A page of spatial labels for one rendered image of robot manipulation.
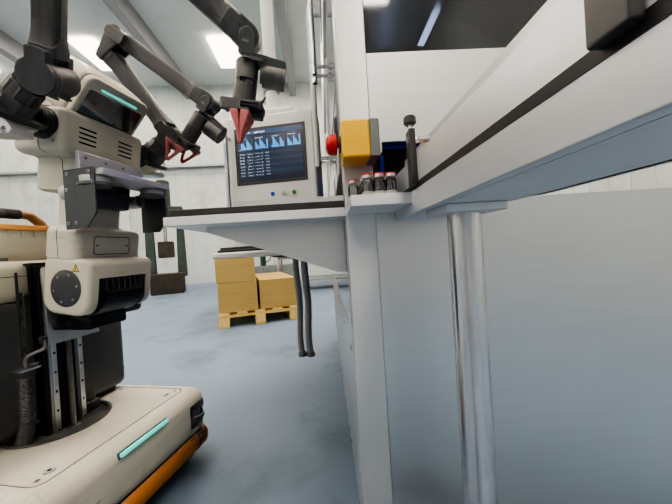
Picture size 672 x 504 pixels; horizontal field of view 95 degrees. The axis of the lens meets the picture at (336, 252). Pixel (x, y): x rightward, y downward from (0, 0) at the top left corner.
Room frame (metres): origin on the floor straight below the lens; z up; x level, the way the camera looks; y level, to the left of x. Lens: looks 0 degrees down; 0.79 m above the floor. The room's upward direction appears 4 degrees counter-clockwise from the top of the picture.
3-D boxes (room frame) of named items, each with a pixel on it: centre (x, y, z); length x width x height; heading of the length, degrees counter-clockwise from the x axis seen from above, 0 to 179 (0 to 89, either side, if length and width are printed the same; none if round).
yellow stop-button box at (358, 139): (0.62, -0.06, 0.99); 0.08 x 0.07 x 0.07; 92
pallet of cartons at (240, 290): (4.10, 1.10, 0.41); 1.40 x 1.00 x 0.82; 13
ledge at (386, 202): (0.60, -0.10, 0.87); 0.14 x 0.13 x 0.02; 92
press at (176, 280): (7.28, 4.00, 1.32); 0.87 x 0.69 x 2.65; 95
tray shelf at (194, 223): (1.03, 0.15, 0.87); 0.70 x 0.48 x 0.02; 2
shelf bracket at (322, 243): (0.78, 0.15, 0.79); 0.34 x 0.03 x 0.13; 92
